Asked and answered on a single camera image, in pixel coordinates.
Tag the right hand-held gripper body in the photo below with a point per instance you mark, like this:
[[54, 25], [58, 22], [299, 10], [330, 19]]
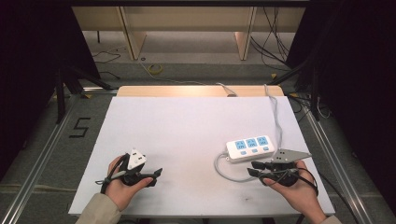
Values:
[[288, 155]]

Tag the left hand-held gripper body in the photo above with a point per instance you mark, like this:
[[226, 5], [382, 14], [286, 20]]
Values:
[[136, 159]]

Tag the person's left hand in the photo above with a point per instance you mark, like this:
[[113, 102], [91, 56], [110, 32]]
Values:
[[122, 193]]

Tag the person's right hand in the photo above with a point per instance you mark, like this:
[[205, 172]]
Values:
[[300, 193]]

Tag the white power strip blue sockets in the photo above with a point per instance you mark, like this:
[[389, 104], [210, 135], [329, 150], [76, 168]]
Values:
[[250, 148]]

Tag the black metal stand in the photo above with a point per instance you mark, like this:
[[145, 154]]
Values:
[[60, 93], [314, 90]]

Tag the wooden table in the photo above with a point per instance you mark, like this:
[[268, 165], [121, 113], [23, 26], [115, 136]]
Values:
[[186, 90]]

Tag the yellow tape roll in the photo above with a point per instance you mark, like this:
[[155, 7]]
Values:
[[154, 69]]

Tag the beige wooden desk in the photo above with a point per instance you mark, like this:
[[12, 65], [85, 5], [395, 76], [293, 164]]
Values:
[[186, 18]]

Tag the aluminium floor rail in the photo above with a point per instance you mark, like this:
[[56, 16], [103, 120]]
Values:
[[37, 155], [336, 161]]

